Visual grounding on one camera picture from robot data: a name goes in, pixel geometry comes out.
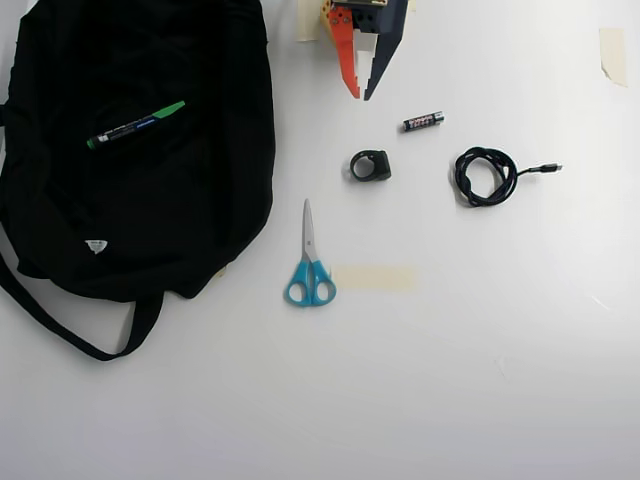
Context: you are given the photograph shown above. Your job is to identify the green and black marker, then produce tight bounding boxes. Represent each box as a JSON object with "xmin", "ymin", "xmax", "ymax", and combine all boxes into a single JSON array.
[{"xmin": 85, "ymin": 100, "xmax": 187, "ymax": 151}]

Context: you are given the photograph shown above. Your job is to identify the black AA battery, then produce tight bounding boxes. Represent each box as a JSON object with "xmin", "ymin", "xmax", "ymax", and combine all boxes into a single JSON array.
[{"xmin": 401, "ymin": 111, "xmax": 445, "ymax": 134}]

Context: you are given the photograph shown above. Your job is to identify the beige tape strip beside robot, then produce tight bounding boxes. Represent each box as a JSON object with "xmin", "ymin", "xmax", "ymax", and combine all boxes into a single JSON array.
[{"xmin": 297, "ymin": 0, "xmax": 321, "ymax": 42}]

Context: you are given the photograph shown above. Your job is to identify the black fabric bag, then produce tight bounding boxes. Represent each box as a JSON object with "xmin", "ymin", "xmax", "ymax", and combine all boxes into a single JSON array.
[{"xmin": 0, "ymin": 0, "xmax": 278, "ymax": 362}]

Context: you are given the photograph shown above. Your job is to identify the torn beige masking tape strip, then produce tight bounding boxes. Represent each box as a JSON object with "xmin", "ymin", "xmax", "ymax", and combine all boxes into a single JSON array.
[{"xmin": 598, "ymin": 27, "xmax": 629, "ymax": 89}]

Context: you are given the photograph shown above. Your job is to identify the blue handled scissors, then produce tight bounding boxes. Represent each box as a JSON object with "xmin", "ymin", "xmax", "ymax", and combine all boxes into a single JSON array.
[{"xmin": 284, "ymin": 198, "xmax": 336, "ymax": 307}]

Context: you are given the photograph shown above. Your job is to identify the black coiled USB cable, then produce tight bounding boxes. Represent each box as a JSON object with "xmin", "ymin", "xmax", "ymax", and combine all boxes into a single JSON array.
[{"xmin": 453, "ymin": 145, "xmax": 564, "ymax": 209}]

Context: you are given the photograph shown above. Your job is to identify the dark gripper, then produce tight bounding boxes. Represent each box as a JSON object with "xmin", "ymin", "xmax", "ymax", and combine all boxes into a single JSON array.
[{"xmin": 327, "ymin": 0, "xmax": 411, "ymax": 103}]

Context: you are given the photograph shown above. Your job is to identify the long beige masking tape strip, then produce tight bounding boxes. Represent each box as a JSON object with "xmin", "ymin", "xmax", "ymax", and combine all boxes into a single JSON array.
[{"xmin": 332, "ymin": 266, "xmax": 418, "ymax": 292}]

